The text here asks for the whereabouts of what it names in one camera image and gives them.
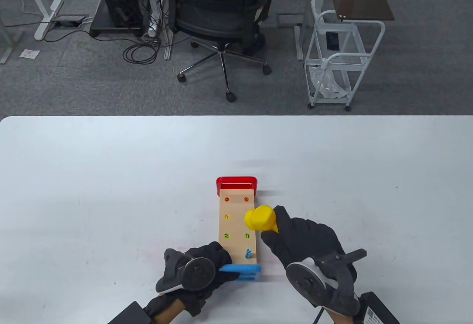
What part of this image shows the person's right forearm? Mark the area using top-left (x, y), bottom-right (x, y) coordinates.
top-left (327, 311), bottom-right (357, 324)

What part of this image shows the person's right hand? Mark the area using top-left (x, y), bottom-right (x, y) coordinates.
top-left (261, 206), bottom-right (362, 317)

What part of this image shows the black floor socket box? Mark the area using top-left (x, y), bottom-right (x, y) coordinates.
top-left (52, 16), bottom-right (86, 27)

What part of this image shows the clear plastic bag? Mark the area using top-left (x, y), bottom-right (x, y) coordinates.
top-left (309, 66), bottom-right (350, 99)

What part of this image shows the rainbow wooden hammer bench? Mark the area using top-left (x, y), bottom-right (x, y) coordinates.
top-left (216, 176), bottom-right (262, 281)

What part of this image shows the person's left forearm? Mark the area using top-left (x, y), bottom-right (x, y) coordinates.
top-left (153, 299), bottom-right (185, 324)

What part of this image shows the set of colourful pegs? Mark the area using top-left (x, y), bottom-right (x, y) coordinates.
top-left (224, 196), bottom-right (253, 259)

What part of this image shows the white office desk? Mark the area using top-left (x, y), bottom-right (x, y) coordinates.
top-left (23, 0), bottom-right (65, 42)

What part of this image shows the white utility cart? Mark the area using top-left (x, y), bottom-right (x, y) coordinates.
top-left (304, 0), bottom-right (387, 112)

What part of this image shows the bundle of black cables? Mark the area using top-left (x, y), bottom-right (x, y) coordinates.
top-left (122, 0), bottom-right (167, 65)

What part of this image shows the yellow toy hammer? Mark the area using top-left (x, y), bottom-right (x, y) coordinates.
top-left (244, 205), bottom-right (280, 234)

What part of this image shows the white power strip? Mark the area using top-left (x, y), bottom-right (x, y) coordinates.
top-left (148, 0), bottom-right (160, 38)

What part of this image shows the black forearm battery pack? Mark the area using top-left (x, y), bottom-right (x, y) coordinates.
top-left (109, 302), bottom-right (153, 324)
top-left (357, 291), bottom-right (401, 324)

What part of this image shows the aluminium frame post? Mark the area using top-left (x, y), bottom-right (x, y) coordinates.
top-left (0, 15), bottom-right (25, 65)
top-left (164, 0), bottom-right (177, 61)
top-left (295, 0), bottom-right (322, 61)

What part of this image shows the black computer stand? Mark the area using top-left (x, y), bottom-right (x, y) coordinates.
top-left (89, 0), bottom-right (145, 38)

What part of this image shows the black handheld controller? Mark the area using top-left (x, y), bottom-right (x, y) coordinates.
top-left (285, 249), bottom-right (368, 317)
top-left (155, 248), bottom-right (217, 295)

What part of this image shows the black office chair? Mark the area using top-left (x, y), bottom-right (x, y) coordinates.
top-left (166, 0), bottom-right (278, 103)

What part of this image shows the person's left hand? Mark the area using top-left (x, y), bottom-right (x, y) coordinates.
top-left (144, 242), bottom-right (233, 317)

